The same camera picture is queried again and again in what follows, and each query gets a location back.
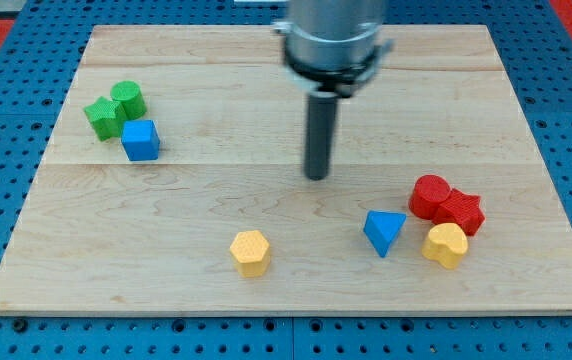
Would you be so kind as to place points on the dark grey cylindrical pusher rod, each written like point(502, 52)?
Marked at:
point(320, 124)

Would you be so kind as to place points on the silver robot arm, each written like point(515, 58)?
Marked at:
point(330, 48)

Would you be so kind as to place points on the red star block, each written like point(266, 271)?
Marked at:
point(462, 209)

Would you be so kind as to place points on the blue cube block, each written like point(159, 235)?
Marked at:
point(140, 140)

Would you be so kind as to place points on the green star block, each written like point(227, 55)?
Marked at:
point(106, 117)

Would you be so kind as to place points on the blue triangle block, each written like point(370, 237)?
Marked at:
point(382, 228)

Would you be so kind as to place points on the red cylinder block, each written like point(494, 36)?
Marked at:
point(429, 192)

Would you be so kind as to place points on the yellow hexagon block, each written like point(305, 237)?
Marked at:
point(251, 255)

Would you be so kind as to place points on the light wooden board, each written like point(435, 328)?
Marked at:
point(100, 235)

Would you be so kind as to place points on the yellow heart block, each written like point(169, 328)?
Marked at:
point(446, 244)

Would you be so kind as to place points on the green cylinder block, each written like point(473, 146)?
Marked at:
point(129, 94)

